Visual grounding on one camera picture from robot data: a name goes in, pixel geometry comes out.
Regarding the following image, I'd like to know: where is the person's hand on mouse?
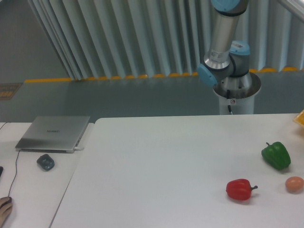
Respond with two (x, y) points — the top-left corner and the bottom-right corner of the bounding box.
(0, 197), (12, 224)

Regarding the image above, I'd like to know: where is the red bell pepper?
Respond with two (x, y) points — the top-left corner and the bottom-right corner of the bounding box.
(226, 179), (258, 201)

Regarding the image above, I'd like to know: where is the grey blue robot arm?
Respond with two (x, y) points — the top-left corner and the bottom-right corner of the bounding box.
(197, 0), (248, 86)

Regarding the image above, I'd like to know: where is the silver closed laptop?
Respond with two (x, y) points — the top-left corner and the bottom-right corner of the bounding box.
(15, 116), (90, 153)

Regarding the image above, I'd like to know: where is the white usb dongle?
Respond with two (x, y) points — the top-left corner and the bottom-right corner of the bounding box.
(74, 147), (84, 151)

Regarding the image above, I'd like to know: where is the green bell pepper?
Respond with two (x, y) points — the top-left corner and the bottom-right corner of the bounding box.
(261, 142), (291, 171)

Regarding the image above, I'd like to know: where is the brown egg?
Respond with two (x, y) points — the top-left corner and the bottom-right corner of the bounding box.
(285, 176), (304, 193)

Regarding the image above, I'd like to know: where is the black mouse cable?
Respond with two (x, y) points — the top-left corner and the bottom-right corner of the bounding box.
(0, 122), (21, 198)

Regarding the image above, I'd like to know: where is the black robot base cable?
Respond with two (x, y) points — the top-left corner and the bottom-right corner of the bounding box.
(225, 89), (234, 115)

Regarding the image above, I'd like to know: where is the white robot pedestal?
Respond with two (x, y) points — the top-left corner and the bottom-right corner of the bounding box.
(213, 72), (261, 115)

